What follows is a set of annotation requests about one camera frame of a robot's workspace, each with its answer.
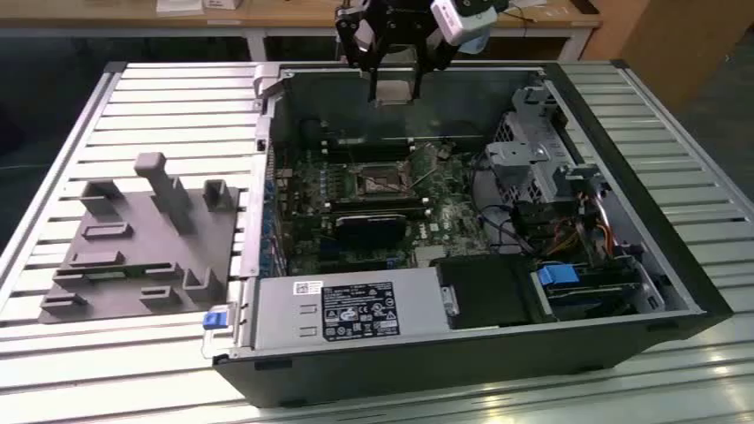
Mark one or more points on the silver chipset heatsink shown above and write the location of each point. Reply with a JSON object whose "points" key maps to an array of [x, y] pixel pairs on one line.
{"points": [[428, 256]]}

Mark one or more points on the silver CPU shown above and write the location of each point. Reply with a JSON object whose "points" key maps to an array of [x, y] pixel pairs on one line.
{"points": [[395, 93]]}

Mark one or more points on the black graphics card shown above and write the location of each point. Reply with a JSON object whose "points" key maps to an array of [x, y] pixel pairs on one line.
{"points": [[371, 232]]}

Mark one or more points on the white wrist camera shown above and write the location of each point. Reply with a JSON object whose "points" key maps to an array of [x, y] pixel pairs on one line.
{"points": [[461, 20]]}

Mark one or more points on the coin cell battery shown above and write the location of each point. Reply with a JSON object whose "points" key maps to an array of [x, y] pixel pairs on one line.
{"points": [[443, 153]]}

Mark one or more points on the silver disk bay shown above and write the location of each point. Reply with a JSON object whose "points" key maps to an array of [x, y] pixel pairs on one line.
{"points": [[644, 282]]}

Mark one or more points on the metal locking lever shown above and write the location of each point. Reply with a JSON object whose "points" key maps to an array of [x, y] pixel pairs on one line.
{"points": [[424, 177]]}

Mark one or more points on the small grey wrist camera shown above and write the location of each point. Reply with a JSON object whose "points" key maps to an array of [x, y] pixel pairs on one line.
{"points": [[364, 35]]}

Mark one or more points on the black RAM slot bank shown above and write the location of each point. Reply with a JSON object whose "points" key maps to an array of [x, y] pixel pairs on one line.
{"points": [[376, 206], [376, 149]]}

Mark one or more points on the black open PC case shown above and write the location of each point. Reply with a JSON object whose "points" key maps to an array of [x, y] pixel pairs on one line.
{"points": [[412, 375]]}

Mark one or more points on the white box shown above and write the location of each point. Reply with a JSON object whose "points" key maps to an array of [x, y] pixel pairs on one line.
{"points": [[220, 3], [176, 6]]}

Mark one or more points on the blue case latch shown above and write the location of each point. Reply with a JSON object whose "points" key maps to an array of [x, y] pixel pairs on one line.
{"points": [[214, 320]]}

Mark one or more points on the silver power supply unit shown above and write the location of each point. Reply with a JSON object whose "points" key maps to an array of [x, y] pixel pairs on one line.
{"points": [[282, 309]]}

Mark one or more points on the green motherboard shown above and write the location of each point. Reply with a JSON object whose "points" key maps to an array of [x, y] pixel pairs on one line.
{"points": [[453, 212]]}

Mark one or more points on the silver metal drive cage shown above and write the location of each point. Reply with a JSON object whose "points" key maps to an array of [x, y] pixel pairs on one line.
{"points": [[517, 159]]}

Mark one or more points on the wooden desk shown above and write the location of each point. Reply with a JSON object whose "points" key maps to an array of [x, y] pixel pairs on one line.
{"points": [[117, 20]]}

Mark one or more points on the black optical drive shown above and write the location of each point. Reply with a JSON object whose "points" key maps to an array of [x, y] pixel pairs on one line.
{"points": [[488, 291]]}

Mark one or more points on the wooden cabinet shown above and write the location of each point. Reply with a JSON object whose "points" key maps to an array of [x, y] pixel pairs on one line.
{"points": [[676, 44]]}

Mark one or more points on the grey parts rack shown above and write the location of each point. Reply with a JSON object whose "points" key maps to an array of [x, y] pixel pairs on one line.
{"points": [[146, 247]]}

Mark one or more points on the blue disk carrier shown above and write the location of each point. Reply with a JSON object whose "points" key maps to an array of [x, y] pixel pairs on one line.
{"points": [[559, 276]]}

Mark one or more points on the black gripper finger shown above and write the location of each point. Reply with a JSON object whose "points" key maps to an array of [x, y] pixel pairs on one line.
{"points": [[360, 62], [439, 55]]}

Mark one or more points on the CPU socket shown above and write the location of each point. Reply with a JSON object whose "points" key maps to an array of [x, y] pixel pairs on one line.
{"points": [[376, 183]]}

